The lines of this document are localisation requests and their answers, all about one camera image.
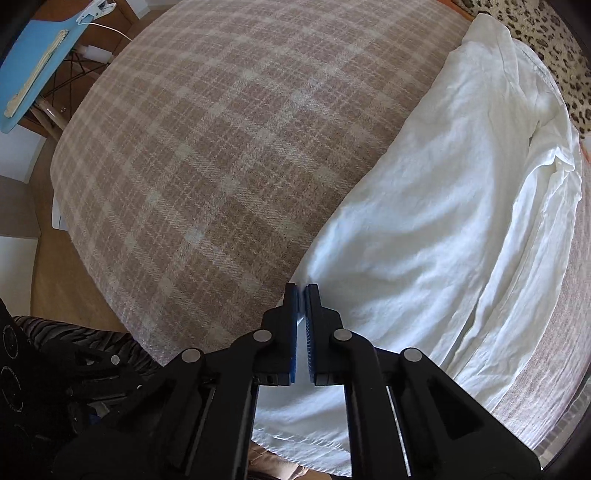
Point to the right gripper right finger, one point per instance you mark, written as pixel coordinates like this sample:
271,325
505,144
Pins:
407,419

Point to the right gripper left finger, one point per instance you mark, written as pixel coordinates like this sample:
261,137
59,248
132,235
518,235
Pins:
209,406

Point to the person's striped trouser leg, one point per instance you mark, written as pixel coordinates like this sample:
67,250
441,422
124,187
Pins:
42,332

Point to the pink plaid bed blanket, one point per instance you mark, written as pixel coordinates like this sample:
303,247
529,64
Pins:
202,164

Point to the cream object on chair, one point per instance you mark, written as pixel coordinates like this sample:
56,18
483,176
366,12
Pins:
14,103

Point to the light blue chair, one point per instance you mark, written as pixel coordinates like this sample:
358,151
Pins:
34,57

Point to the white clip-on desk lamp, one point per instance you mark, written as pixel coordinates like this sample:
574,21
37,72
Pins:
96,9

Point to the leopard print cushion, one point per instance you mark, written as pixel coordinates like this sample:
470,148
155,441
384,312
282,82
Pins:
538,25

